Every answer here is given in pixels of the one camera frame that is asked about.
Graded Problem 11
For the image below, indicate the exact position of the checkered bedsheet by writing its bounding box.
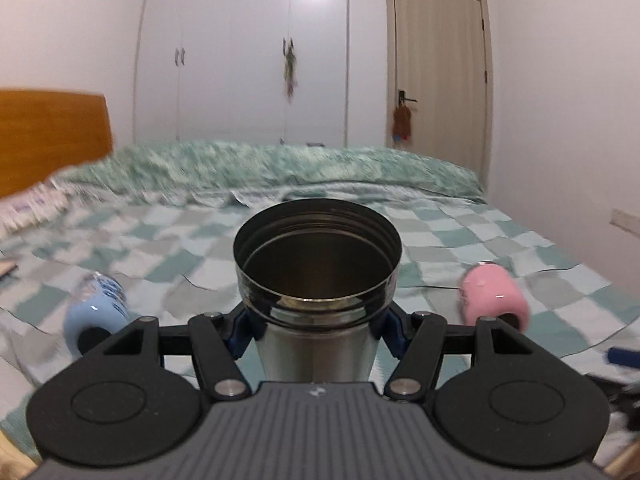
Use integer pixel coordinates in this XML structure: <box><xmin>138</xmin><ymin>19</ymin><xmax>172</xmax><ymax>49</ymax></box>
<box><xmin>0</xmin><ymin>184</ymin><xmax>640</xmax><ymax>463</ymax></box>

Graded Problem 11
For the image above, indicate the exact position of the white wardrobe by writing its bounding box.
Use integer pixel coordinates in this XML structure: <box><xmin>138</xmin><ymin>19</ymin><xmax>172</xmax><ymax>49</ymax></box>
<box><xmin>132</xmin><ymin>0</ymin><xmax>350</xmax><ymax>149</ymax></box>

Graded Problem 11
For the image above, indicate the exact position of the stainless steel cup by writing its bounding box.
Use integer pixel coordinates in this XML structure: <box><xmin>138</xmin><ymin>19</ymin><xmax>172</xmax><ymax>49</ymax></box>
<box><xmin>233</xmin><ymin>199</ymin><xmax>404</xmax><ymax>384</ymax></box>

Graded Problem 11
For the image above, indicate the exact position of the pink cup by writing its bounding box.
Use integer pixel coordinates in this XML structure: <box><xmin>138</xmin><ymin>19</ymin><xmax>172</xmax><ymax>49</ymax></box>
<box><xmin>458</xmin><ymin>261</ymin><xmax>531</xmax><ymax>334</ymax></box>

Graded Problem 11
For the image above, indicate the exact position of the green hanging ornament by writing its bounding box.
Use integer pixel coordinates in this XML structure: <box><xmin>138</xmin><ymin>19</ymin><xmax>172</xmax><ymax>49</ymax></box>
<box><xmin>281</xmin><ymin>37</ymin><xmax>300</xmax><ymax>106</ymax></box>

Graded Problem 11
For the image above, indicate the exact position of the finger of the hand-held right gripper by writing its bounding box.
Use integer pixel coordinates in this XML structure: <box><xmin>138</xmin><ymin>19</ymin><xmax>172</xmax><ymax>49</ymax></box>
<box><xmin>605</xmin><ymin>346</ymin><xmax>640</xmax><ymax>367</ymax></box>

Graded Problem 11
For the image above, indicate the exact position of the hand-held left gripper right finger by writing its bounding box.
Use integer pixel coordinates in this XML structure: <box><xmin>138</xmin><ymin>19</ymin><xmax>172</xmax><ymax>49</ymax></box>
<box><xmin>379</xmin><ymin>305</ymin><xmax>556</xmax><ymax>404</ymax></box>

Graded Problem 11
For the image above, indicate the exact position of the brown hanging ornament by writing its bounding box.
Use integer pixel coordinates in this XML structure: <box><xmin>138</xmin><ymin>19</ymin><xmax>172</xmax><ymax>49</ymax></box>
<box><xmin>391</xmin><ymin>105</ymin><xmax>414</xmax><ymax>149</ymax></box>

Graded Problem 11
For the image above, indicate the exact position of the beige door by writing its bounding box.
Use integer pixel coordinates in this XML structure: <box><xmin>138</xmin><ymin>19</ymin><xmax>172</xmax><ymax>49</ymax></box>
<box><xmin>384</xmin><ymin>0</ymin><xmax>496</xmax><ymax>187</ymax></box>

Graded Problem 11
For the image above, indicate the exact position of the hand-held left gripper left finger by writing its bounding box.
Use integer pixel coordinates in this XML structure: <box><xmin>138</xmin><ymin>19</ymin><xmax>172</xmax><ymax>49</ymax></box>
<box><xmin>82</xmin><ymin>305</ymin><xmax>266</xmax><ymax>401</ymax></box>

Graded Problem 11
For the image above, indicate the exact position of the white printed pillow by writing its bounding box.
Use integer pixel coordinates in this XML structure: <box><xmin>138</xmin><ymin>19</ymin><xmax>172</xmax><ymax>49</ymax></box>
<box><xmin>0</xmin><ymin>181</ymin><xmax>69</xmax><ymax>234</ymax></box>

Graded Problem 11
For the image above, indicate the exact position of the wooden headboard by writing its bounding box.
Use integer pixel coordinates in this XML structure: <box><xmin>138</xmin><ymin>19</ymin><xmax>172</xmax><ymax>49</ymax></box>
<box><xmin>0</xmin><ymin>88</ymin><xmax>115</xmax><ymax>199</ymax></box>

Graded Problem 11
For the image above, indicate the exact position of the green patterned quilt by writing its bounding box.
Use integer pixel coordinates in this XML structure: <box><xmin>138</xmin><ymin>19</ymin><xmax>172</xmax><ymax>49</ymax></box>
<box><xmin>49</xmin><ymin>140</ymin><xmax>486</xmax><ymax>207</ymax></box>

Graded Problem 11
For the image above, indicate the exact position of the light blue cup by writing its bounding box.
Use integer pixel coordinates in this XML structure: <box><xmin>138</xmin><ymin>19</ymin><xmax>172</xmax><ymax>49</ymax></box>
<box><xmin>63</xmin><ymin>270</ymin><xmax>130</xmax><ymax>359</ymax></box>

